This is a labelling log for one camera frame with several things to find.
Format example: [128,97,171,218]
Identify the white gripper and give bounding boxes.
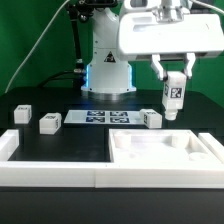
[117,6,224,81]

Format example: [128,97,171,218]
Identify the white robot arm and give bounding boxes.
[80,0,224,98]

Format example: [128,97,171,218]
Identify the white marker tag sheet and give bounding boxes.
[64,110,142,125]

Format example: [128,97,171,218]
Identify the white U-shaped obstacle fence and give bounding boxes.
[0,130,224,189]

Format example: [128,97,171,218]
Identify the white cable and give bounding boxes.
[3,0,72,95]

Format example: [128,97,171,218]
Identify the black cable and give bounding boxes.
[39,70,84,88]

